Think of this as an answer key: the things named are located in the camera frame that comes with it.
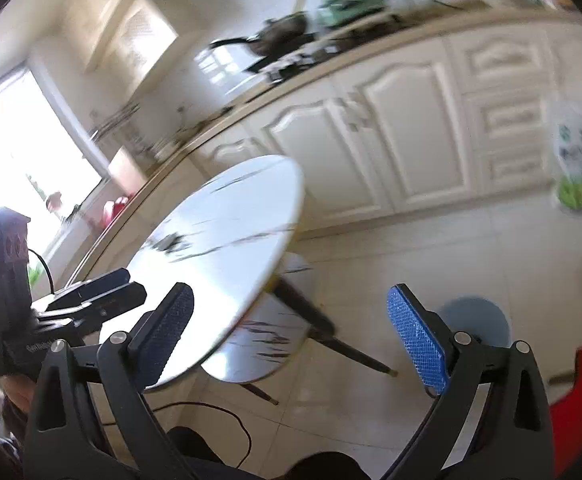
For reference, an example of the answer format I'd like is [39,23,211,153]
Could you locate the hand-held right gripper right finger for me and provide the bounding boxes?
[386,284,556,480]

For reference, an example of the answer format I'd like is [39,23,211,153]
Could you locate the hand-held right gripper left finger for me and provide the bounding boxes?
[24,282,232,480]

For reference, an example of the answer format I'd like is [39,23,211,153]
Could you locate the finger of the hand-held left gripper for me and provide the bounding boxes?
[38,282,147,324]
[51,268,131,307]

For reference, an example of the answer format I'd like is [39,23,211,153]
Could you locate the person's left hand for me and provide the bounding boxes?
[2,376,38,412]

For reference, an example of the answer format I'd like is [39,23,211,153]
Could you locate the red plastic basket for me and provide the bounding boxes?
[101,198,130,224]

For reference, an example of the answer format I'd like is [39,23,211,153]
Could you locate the round white marble table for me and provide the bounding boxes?
[125,154,398,407]

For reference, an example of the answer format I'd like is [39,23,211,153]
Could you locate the wooden cutting board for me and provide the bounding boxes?
[108,146,148,197]

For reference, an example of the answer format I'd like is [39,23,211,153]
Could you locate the sliding window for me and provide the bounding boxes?
[0,66,108,282]

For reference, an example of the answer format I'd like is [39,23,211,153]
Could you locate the person's dark leg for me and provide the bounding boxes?
[290,451,373,480]

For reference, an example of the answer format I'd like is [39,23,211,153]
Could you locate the cream lower kitchen cabinets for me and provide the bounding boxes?
[186,20,582,233]

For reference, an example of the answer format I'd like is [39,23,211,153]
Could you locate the white green rice bag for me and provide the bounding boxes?
[550,99,582,212]

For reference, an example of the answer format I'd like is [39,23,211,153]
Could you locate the cream lattice door cabinet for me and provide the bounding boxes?
[85,0,180,74]

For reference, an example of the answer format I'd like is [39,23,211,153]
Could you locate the black glass gas stove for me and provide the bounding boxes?
[242,35,353,82]

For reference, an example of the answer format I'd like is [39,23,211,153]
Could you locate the green electric cooking pot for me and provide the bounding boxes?
[317,0,388,29]

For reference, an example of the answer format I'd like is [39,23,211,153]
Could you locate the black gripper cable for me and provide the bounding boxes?
[25,246,55,297]

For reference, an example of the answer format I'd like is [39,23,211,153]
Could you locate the thin black floor cable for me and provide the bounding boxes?
[150,401,253,472]

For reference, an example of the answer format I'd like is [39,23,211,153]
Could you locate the wall utensil rack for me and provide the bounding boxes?
[90,104,143,137]

